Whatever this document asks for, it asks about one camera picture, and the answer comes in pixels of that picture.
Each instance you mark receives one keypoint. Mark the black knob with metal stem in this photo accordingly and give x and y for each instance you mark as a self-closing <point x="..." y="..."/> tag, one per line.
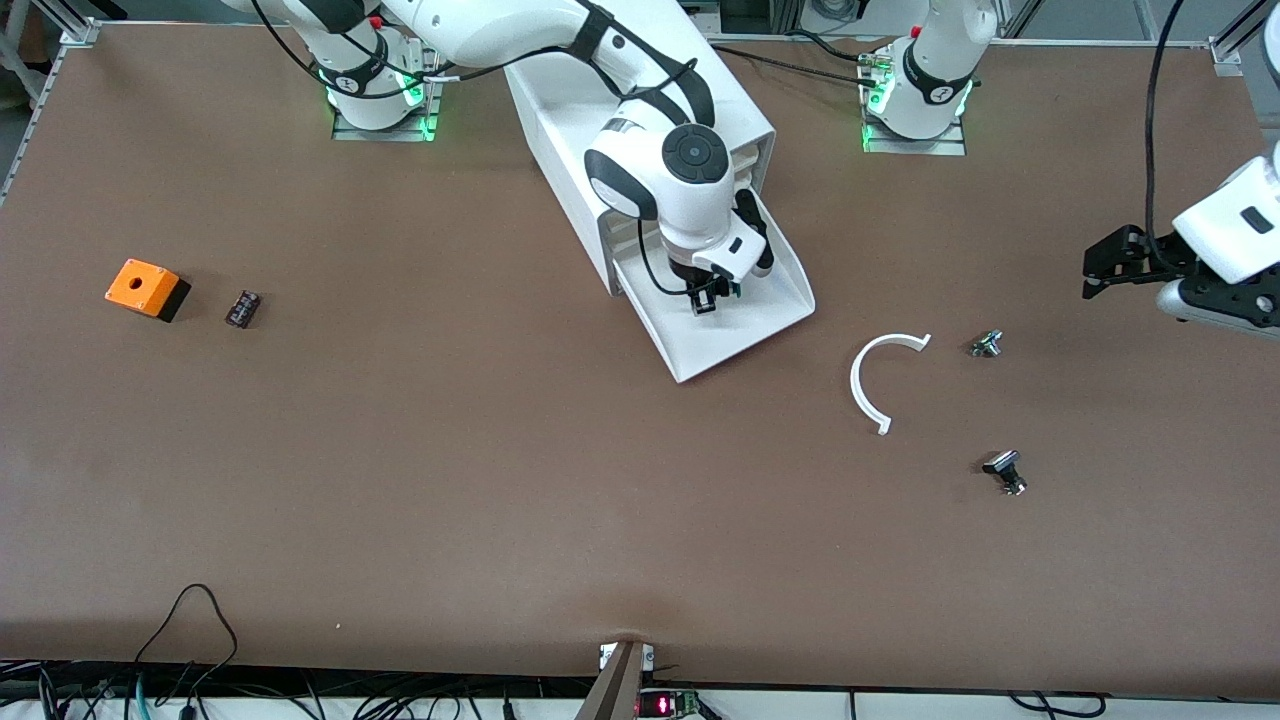
<point x="1005" y="468"/>

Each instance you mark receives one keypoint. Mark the black device with red display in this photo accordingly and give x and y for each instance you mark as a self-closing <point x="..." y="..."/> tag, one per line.
<point x="665" y="704"/>

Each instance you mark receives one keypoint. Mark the small dark connector block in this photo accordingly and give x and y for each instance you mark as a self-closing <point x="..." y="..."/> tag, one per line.
<point x="243" y="308"/>

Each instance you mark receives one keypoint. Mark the white curved plastic arc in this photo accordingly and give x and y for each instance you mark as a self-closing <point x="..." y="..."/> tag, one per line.
<point x="858" y="385"/>

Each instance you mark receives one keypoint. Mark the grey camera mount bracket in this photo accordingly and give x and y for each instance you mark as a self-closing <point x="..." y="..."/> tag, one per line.
<point x="612" y="690"/>

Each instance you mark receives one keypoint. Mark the white drawer cabinet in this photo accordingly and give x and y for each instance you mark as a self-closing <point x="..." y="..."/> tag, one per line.
<point x="570" y="150"/>

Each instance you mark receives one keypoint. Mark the small silver green metal part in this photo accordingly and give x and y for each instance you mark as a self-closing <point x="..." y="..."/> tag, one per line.
<point x="986" y="344"/>

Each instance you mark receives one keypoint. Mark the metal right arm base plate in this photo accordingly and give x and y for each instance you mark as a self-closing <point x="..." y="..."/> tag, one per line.
<point x="432" y="115"/>

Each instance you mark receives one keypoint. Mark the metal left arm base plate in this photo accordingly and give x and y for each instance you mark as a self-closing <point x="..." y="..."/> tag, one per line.
<point x="955" y="145"/>

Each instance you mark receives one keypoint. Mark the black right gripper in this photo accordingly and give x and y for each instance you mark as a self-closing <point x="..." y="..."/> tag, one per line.
<point x="706" y="294"/>

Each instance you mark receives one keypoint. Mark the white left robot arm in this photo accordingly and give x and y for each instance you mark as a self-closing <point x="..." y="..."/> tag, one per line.
<point x="1230" y="225"/>

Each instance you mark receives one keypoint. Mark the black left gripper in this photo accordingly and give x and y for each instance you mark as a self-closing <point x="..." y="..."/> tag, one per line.
<point x="1158" y="262"/>

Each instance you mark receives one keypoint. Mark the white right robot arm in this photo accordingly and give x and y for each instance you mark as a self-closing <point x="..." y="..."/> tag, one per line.
<point x="500" y="30"/>

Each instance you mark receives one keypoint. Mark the orange box with black base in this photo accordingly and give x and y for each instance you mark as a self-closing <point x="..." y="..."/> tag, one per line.
<point x="140" y="285"/>

